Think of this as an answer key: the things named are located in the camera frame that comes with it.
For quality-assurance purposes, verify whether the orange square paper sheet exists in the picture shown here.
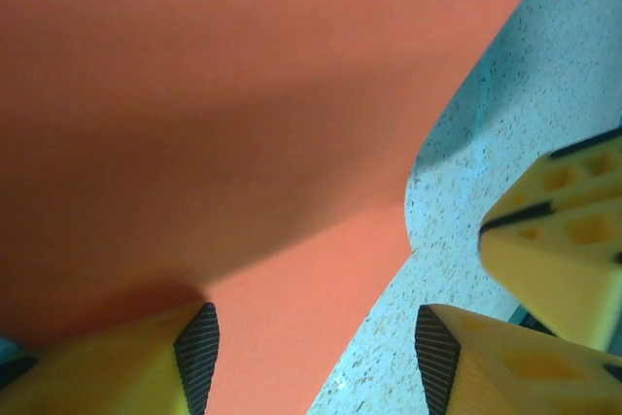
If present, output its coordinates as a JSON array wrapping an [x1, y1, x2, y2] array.
[[0, 0, 561, 415]]

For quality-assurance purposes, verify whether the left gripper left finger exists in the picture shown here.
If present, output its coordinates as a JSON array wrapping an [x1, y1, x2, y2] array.
[[0, 301, 222, 415]]

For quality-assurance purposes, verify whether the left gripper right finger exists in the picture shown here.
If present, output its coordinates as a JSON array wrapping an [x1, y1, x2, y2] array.
[[414, 303, 622, 415]]

